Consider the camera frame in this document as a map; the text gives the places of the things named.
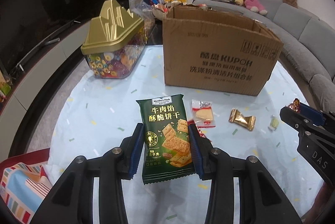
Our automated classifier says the red gold twisted candy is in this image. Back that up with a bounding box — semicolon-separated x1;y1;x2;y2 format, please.
287;98;300;113

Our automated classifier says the dark green cracker packet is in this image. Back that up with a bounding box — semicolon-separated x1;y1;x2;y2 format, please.
137;94;195;184

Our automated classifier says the pale green wrapped candy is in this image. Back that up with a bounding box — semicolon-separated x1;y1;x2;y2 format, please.
268;115;279;132

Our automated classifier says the gold wrapped candy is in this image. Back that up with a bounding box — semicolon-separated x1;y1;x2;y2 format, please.
228;108;256;131

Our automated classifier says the colourful striped rug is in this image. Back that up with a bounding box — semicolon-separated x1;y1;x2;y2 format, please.
1;149;52;223

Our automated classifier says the grey sectional sofa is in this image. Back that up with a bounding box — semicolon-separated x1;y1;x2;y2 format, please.
193;0;334;112

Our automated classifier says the clear cake slice packet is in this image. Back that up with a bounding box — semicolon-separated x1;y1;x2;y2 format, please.
191;99;216;128

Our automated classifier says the light blue patterned tablecloth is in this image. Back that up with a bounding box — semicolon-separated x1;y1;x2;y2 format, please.
45;46;322;215

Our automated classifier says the brown cardboard box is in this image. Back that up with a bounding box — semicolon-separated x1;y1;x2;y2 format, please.
162;6;283;96

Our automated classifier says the white tv cabinet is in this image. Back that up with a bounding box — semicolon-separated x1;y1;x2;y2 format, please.
1;22;90;161

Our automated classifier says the pink plush toy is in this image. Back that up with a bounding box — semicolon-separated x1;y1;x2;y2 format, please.
244;0;267;16

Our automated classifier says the gold lid candy container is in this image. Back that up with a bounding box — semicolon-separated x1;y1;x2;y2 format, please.
81;0;147;79

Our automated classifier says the black television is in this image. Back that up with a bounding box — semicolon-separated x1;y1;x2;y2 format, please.
0;0;87;76

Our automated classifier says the bag of nuts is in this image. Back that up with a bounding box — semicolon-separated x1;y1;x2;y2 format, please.
129;0;155;38

